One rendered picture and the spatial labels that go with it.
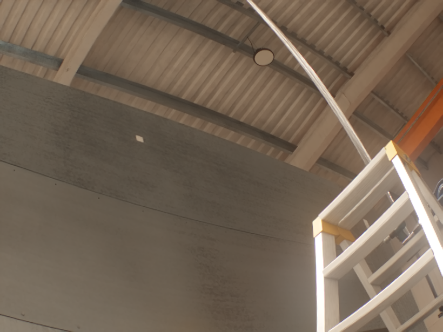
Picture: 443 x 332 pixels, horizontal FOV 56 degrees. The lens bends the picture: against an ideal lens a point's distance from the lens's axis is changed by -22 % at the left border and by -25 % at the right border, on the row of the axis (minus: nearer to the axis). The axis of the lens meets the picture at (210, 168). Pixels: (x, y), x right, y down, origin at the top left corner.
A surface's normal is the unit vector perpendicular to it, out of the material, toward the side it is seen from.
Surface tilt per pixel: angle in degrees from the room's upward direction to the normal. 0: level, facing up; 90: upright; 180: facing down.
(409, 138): 90
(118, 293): 90
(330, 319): 92
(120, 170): 90
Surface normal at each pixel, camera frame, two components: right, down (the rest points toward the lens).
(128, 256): 0.57, -0.67
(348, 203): 0.26, 0.69
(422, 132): -0.78, -0.26
